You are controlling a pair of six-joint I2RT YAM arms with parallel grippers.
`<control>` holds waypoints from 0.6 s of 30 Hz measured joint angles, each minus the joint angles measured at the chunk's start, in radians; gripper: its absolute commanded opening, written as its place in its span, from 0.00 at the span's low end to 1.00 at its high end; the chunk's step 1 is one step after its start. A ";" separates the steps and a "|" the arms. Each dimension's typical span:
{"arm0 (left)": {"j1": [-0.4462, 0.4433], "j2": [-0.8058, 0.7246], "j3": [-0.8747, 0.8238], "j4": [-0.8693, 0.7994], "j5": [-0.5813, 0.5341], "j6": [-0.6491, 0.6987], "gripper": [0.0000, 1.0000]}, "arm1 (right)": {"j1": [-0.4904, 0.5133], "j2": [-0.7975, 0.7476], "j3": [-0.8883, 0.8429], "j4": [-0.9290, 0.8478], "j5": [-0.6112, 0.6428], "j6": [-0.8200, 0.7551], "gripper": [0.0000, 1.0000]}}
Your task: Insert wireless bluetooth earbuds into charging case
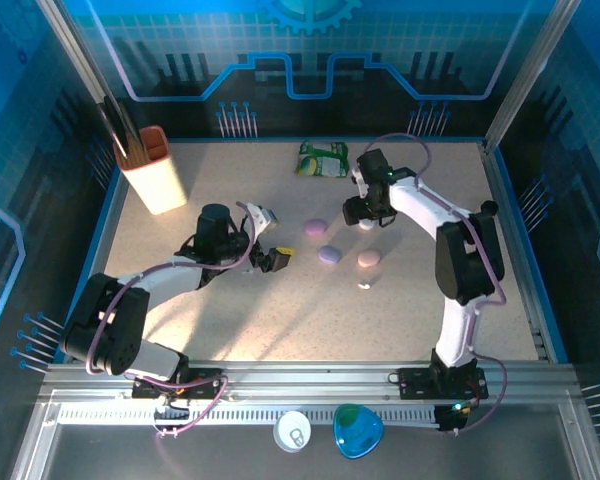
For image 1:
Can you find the white earbud charging case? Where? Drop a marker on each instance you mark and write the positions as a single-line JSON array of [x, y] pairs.
[[367, 226]]

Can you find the mauve earbud charging case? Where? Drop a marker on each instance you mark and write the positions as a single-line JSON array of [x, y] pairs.
[[314, 228]]

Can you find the pink earbud charging case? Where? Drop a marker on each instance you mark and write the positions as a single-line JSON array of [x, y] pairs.
[[368, 258]]

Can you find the lavender earbud charging case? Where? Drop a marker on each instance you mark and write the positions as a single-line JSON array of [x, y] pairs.
[[329, 254]]

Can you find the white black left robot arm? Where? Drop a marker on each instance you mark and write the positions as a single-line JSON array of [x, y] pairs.
[[110, 325]]

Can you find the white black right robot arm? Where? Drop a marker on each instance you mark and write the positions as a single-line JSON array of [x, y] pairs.
[[460, 260]]

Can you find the green snack bag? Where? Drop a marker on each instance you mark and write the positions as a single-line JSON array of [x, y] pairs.
[[322, 160]]

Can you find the salmon utensil holder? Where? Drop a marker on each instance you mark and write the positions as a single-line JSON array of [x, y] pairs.
[[155, 185]]

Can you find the wooden chopstick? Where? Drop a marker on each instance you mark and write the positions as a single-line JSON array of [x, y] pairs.
[[134, 150], [141, 150]]

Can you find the black kitchen utensil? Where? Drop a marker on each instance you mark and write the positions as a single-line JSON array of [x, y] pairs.
[[128, 122]]

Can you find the white pull-tab can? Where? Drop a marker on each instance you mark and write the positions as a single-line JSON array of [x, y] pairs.
[[292, 430]]

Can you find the blue triangular plastic container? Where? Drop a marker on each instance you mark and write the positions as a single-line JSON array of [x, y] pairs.
[[357, 432]]

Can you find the black controller board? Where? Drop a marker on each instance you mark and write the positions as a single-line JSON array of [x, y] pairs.
[[450, 420]]

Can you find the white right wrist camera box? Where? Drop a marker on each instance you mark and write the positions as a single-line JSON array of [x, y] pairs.
[[359, 182]]

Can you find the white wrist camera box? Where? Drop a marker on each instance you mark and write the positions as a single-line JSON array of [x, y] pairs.
[[359, 182], [261, 217]]

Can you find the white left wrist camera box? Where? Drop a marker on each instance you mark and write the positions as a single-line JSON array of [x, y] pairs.
[[261, 217]]

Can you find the aluminium table side rail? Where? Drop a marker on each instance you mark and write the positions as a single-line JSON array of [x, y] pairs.
[[105, 220], [520, 280]]

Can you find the long aluminium base rail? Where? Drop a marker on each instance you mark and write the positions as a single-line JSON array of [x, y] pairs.
[[305, 380]]

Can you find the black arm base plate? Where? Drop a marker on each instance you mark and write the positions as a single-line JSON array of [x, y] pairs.
[[205, 387], [415, 385]]

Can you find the aluminium corner post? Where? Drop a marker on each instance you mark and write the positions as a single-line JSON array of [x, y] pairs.
[[530, 65], [75, 60]]

